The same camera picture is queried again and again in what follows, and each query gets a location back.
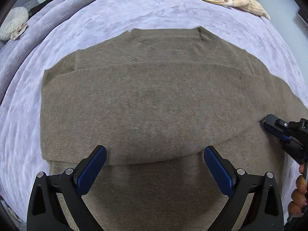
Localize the olive knit sweater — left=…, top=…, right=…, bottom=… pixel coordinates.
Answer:
left=40, top=27, right=307, bottom=230

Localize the person's right hand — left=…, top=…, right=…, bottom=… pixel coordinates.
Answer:
left=288, top=164, right=307, bottom=216

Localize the lavender plush bed blanket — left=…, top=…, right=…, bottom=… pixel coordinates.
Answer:
left=1, top=0, right=307, bottom=220

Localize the cream round pleated cushion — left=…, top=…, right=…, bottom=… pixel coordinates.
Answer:
left=1, top=7, right=29, bottom=41

